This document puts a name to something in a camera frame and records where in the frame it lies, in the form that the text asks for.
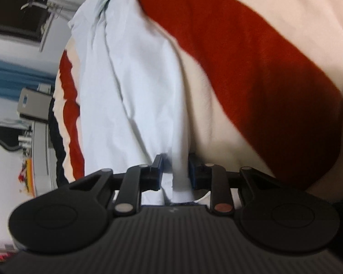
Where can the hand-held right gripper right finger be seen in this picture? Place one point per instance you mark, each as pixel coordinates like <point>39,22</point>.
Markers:
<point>193,174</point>

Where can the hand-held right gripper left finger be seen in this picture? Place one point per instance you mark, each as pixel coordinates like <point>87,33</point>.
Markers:
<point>159,174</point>

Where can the white garment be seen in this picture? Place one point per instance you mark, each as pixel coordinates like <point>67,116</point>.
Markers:
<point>131,91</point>

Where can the white dressing desk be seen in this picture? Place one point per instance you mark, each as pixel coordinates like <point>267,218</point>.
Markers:
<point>41,159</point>

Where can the red black cream striped blanket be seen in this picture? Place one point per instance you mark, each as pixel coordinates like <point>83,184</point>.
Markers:
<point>245,62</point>

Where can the orange box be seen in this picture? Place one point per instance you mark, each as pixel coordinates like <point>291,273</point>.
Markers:
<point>28,177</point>

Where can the row of cosmetic bottles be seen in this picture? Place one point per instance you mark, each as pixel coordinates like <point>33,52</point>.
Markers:
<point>25,139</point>

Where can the narrow blue curtain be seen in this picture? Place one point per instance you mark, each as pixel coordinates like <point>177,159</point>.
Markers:
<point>17,74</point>

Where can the garment steamer stand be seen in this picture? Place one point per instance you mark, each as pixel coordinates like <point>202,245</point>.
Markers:
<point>54,8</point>

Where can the dark window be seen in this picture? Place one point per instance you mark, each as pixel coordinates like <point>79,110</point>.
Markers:
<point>17,2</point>

